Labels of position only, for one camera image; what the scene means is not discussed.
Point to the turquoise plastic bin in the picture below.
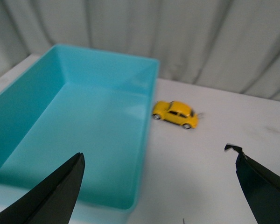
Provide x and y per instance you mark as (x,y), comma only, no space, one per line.
(72,100)

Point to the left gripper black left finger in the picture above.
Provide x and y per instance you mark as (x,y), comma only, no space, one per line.
(52,201)

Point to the white pleated curtain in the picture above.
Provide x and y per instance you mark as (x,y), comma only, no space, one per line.
(231,45)

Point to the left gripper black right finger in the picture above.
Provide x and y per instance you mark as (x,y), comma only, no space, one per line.
(260,186)

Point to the yellow beetle toy car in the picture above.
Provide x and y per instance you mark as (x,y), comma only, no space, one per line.
(176,112)

